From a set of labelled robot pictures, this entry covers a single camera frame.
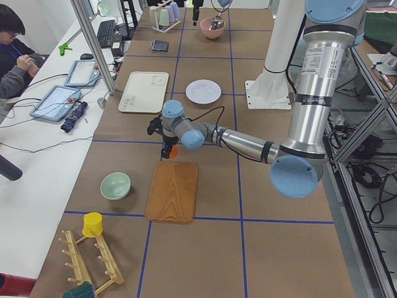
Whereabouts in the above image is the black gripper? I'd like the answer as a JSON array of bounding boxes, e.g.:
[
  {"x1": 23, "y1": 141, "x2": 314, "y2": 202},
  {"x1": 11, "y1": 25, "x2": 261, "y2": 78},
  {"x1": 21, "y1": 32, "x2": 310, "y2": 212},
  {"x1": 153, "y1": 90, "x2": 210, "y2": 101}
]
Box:
[
  {"x1": 192, "y1": 0, "x2": 202, "y2": 26},
  {"x1": 161, "y1": 135, "x2": 177, "y2": 158}
]

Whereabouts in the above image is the orange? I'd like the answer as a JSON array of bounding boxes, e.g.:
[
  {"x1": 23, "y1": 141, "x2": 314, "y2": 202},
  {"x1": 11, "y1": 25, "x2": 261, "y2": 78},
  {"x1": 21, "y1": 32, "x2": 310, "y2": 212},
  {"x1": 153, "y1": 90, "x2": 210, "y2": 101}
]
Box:
[{"x1": 169, "y1": 145, "x2": 179, "y2": 159}]

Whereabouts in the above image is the cream bear tray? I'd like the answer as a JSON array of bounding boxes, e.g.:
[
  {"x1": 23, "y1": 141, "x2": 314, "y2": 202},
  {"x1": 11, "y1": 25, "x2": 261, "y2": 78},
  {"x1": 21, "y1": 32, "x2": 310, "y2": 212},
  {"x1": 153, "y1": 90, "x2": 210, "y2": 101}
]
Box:
[{"x1": 118, "y1": 71, "x2": 169, "y2": 114}]

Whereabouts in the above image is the pink bowl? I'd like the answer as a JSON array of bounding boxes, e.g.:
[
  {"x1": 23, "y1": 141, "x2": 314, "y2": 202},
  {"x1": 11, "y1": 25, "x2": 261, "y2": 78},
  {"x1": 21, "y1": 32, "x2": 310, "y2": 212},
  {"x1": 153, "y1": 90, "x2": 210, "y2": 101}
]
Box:
[{"x1": 200, "y1": 17, "x2": 225, "y2": 40}]

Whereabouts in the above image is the blue pastel cup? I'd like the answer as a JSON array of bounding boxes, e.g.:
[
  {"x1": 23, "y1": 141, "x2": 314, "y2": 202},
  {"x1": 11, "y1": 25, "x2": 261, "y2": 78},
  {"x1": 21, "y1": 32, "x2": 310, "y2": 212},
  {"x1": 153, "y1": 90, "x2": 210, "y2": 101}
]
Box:
[{"x1": 170, "y1": 2, "x2": 180, "y2": 19}]

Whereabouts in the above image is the metal scoop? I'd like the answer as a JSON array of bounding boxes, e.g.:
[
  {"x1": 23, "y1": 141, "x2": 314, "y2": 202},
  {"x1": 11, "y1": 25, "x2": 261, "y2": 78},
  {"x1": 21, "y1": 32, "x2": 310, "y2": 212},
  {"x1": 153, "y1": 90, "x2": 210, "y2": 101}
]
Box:
[{"x1": 210, "y1": 12, "x2": 224, "y2": 30}]

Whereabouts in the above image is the purple pastel cup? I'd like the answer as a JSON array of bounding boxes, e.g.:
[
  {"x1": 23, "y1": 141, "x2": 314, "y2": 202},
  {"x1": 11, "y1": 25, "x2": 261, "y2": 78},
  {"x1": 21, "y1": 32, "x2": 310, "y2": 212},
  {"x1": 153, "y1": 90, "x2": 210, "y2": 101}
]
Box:
[{"x1": 164, "y1": 5, "x2": 175, "y2": 23}]

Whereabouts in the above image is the green pastel cup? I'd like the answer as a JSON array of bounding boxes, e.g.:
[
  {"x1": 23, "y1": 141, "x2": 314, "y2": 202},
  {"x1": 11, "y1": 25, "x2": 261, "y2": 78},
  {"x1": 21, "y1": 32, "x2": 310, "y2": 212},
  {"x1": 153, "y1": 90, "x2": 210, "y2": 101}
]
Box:
[{"x1": 159, "y1": 8, "x2": 169, "y2": 27}]

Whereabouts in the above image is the wooden cutting board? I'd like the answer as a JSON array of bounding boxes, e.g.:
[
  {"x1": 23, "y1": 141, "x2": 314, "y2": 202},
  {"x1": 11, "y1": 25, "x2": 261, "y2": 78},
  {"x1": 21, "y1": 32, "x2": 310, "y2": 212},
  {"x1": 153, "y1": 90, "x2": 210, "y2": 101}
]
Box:
[{"x1": 145, "y1": 161, "x2": 199, "y2": 224}]

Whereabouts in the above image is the grey folded cloth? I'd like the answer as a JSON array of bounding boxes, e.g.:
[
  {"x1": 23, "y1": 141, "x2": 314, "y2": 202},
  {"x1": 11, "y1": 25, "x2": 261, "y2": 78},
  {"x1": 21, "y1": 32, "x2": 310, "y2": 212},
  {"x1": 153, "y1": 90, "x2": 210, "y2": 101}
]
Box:
[{"x1": 150, "y1": 40, "x2": 169, "y2": 53}]

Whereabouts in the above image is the green bowl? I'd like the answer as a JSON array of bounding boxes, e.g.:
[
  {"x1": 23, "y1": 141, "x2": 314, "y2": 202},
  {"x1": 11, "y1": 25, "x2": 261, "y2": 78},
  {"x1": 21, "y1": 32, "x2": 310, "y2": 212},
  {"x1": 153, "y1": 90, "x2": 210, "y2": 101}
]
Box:
[{"x1": 100, "y1": 172, "x2": 131, "y2": 201}]

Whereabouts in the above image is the white plate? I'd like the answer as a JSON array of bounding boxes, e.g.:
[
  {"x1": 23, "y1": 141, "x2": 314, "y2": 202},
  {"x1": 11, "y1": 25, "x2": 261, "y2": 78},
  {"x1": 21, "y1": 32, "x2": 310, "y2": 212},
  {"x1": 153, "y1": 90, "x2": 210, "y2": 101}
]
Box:
[{"x1": 185, "y1": 79, "x2": 221, "y2": 104}]

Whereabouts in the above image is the small metal cylinder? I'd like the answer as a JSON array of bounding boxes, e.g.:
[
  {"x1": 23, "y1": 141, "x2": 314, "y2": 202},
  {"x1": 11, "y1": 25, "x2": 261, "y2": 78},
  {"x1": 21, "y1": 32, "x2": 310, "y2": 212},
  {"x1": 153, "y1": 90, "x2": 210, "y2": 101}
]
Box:
[{"x1": 97, "y1": 97, "x2": 106, "y2": 109}]

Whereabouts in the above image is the small black box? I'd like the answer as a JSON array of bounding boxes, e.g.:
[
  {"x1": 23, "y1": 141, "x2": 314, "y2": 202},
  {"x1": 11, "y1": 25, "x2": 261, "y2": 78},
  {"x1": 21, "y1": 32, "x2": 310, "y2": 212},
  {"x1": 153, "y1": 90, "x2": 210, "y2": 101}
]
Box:
[{"x1": 111, "y1": 42, "x2": 124, "y2": 57}]

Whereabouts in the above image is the black keyboard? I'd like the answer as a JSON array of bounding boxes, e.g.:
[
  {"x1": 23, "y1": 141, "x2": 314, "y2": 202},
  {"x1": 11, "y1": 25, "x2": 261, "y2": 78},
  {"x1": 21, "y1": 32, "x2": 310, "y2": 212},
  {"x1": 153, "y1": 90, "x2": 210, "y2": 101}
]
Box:
[{"x1": 97, "y1": 20, "x2": 116, "y2": 48}]

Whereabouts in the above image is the folded navy umbrella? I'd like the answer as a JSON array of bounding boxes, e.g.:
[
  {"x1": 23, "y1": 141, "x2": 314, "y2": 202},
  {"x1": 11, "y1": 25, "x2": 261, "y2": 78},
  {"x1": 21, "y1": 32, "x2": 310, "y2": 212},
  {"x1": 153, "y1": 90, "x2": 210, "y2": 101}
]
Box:
[{"x1": 61, "y1": 101, "x2": 88, "y2": 133}]

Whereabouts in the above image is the yellow cup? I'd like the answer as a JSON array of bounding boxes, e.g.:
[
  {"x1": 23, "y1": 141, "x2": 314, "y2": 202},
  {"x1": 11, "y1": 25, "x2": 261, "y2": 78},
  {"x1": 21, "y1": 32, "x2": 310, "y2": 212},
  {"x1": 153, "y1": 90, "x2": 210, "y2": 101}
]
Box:
[{"x1": 82, "y1": 212, "x2": 103, "y2": 238}]

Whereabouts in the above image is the far teach pendant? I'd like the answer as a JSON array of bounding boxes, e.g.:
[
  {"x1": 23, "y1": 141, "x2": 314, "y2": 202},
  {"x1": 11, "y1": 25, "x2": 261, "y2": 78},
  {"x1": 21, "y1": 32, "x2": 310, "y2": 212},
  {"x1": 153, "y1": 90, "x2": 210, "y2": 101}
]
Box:
[{"x1": 64, "y1": 60, "x2": 100, "y2": 88}]

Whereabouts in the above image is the teach pendant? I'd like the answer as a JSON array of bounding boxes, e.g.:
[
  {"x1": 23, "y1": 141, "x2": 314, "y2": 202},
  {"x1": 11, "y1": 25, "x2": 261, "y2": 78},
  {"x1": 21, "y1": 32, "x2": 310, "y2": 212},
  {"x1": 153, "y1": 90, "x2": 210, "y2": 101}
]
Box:
[
  {"x1": 29, "y1": 85, "x2": 81, "y2": 122},
  {"x1": 64, "y1": 60, "x2": 100, "y2": 88}
]

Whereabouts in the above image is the near teach pendant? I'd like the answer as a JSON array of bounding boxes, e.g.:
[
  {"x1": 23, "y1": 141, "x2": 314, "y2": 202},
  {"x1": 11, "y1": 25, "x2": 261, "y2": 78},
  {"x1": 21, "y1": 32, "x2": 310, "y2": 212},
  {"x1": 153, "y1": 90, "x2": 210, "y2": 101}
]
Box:
[{"x1": 29, "y1": 85, "x2": 81, "y2": 122}]

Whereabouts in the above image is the black computer mouse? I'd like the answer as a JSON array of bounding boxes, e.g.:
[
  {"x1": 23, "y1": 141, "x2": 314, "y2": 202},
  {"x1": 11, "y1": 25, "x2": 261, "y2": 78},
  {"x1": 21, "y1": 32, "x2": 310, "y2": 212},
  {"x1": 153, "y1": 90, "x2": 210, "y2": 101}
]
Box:
[{"x1": 80, "y1": 53, "x2": 94, "y2": 60}]

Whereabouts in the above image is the green clamp tool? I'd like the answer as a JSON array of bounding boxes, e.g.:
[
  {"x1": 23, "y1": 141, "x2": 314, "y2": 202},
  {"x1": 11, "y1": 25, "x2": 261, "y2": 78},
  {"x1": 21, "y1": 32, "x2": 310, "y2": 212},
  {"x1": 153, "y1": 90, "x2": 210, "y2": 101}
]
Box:
[{"x1": 58, "y1": 43, "x2": 72, "y2": 56}]

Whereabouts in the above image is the wooden cup rack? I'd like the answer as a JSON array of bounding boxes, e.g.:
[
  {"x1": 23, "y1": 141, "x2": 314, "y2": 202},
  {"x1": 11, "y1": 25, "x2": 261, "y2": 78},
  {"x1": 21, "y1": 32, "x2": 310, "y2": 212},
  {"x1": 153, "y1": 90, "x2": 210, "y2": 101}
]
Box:
[{"x1": 58, "y1": 230, "x2": 125, "y2": 297}]

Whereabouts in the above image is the dark green cup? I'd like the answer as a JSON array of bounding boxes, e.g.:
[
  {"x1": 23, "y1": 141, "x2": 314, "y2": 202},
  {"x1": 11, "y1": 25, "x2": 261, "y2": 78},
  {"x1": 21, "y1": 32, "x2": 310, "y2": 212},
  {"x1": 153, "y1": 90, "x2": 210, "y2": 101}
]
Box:
[{"x1": 62, "y1": 281, "x2": 96, "y2": 298}]

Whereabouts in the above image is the seated person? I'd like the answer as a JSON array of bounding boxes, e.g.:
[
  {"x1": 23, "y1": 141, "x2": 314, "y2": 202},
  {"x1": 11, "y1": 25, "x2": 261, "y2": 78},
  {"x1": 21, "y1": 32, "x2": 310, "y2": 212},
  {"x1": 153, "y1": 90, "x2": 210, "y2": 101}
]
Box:
[{"x1": 1, "y1": 4, "x2": 44, "y2": 99}]

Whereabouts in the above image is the red bottle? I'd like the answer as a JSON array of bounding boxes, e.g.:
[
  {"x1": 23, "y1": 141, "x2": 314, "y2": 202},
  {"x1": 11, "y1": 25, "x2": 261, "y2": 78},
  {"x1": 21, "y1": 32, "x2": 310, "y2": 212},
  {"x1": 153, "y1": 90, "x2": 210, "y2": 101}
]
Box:
[{"x1": 1, "y1": 273, "x2": 37, "y2": 297}]

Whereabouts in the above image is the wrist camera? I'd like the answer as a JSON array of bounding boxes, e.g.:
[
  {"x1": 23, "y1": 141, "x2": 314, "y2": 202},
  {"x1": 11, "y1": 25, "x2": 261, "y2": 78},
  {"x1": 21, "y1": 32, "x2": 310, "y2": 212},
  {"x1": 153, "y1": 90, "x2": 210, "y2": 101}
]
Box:
[{"x1": 146, "y1": 115, "x2": 163, "y2": 135}]

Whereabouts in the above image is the white wire cup rack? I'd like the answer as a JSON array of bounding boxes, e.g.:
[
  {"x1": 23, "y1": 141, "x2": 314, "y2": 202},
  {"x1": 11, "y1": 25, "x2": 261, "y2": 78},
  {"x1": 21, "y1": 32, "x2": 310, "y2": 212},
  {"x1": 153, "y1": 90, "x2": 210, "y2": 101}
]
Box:
[{"x1": 149, "y1": 0, "x2": 181, "y2": 33}]

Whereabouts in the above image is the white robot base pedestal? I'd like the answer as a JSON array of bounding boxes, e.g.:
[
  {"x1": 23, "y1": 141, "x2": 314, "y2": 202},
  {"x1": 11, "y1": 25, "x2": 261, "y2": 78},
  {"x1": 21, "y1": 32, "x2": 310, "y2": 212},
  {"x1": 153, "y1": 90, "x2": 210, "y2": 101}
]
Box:
[{"x1": 246, "y1": 0, "x2": 305, "y2": 110}]

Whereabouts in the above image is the aluminium frame post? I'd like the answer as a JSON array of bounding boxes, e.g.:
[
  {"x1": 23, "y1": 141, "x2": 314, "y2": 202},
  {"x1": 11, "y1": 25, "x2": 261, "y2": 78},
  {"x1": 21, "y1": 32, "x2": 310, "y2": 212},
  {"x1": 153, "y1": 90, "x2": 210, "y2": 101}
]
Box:
[{"x1": 70, "y1": 0, "x2": 115, "y2": 95}]

